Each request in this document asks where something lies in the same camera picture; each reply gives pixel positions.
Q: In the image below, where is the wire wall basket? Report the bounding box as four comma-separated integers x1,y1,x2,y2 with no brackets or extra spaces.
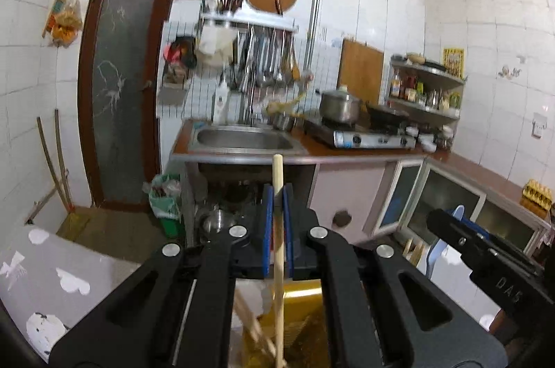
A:
158,66,191,105

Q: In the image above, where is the steel pot with lid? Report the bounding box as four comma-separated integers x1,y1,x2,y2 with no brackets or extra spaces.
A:
318,88,362,122

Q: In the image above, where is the brown framed glass door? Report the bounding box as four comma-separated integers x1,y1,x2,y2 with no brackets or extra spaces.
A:
78,0,187,212

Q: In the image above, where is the small steel saucepan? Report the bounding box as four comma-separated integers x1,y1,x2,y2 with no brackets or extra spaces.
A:
271,112,296,131

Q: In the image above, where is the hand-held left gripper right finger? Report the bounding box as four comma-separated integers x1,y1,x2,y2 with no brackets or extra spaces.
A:
284,186,508,368

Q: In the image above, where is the light blue plastic chair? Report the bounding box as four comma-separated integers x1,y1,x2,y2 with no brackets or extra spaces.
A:
426,240,452,279

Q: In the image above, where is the row of condiment bottles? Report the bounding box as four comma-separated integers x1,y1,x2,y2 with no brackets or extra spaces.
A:
390,73,462,110

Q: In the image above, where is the kitchen counter with cabinets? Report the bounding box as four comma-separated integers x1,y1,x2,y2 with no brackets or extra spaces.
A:
171,118,555,260

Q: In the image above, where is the black wok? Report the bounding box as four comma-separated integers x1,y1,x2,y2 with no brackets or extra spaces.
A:
365,101,410,126

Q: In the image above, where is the wooden chopstick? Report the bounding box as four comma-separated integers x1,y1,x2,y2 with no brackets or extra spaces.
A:
233,290,279,358
272,154,288,368

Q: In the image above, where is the long wooden stick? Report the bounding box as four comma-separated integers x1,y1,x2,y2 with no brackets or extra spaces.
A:
54,109,74,208
37,116,72,212

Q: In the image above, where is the yellow perforated utensil holder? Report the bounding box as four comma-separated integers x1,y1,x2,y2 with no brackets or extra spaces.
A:
240,279,330,368

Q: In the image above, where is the white hanging cloth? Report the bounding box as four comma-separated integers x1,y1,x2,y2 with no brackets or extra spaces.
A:
196,27,237,67

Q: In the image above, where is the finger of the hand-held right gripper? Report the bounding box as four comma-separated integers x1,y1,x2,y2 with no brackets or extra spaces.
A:
451,205,540,267
426,209,504,277

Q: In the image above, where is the green trash bin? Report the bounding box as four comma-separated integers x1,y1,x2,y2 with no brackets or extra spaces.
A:
150,174,183,239

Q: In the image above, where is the steel basin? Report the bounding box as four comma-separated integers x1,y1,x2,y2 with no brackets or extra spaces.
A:
202,209,238,236

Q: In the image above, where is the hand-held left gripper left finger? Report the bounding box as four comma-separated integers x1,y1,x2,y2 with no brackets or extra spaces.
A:
49,186,275,368

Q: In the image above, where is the grey printed tablecloth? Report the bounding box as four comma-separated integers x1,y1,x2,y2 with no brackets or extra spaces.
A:
0,226,146,364

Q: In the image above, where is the red and black hanging cloth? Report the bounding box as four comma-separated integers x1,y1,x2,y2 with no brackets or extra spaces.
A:
164,36,198,69

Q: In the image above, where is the steel gas stove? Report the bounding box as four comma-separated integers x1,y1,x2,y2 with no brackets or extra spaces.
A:
304,118,417,149

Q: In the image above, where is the row of hanging kitchen tools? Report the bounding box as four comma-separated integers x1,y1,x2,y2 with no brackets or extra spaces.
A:
234,25,304,89

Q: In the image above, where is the egg tray with eggs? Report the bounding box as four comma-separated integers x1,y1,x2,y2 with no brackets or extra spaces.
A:
520,179,555,217

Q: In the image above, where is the stainless steel sink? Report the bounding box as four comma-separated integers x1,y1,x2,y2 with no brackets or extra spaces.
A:
173,120,309,160

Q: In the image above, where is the steel corner shelf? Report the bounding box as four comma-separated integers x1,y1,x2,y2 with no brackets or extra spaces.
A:
388,58,467,123

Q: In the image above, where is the white soap bottle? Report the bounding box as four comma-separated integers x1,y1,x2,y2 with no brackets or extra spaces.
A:
212,79,230,125

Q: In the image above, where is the rectangular wooden cutting board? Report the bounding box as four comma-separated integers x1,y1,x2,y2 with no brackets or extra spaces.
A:
337,38,386,106

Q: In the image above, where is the hanging plastic bag of fruit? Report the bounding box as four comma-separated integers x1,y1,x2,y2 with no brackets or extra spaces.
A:
42,0,84,48

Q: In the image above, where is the steel wall rack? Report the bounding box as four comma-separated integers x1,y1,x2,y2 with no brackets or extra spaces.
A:
200,12,300,32

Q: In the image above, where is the glass jar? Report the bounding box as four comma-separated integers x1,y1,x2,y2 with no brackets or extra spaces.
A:
436,125,454,149

